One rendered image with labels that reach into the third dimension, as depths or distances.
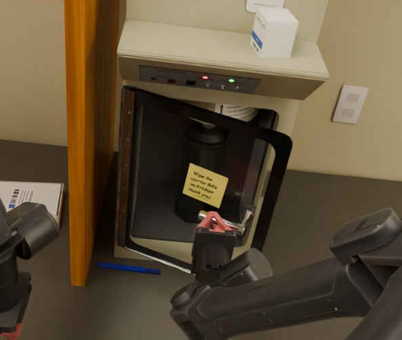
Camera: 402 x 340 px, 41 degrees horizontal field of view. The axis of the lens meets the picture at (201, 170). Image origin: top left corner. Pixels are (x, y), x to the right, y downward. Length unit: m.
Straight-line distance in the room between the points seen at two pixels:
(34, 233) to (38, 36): 0.74
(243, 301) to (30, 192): 0.81
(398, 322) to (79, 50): 0.62
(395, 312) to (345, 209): 1.12
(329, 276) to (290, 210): 0.92
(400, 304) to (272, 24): 0.52
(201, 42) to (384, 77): 0.76
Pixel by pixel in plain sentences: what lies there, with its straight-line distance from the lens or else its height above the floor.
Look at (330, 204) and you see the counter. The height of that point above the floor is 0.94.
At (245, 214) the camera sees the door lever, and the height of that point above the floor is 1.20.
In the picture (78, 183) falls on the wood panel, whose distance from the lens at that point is 1.00.
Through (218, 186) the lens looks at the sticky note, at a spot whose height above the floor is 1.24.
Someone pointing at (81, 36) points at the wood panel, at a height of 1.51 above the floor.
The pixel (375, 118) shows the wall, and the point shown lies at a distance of 1.59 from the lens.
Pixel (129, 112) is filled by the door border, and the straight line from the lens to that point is 0.99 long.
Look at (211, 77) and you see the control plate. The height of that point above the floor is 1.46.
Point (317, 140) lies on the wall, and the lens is 1.59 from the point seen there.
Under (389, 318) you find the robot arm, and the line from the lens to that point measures 0.42.
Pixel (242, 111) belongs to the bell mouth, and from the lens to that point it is 1.04.
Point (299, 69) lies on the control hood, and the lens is 0.84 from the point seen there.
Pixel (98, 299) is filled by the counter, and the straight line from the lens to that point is 1.18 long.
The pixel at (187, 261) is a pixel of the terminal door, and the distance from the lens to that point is 1.15.
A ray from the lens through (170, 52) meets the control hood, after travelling 0.82.
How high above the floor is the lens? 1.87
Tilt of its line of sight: 38 degrees down
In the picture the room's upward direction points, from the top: 10 degrees clockwise
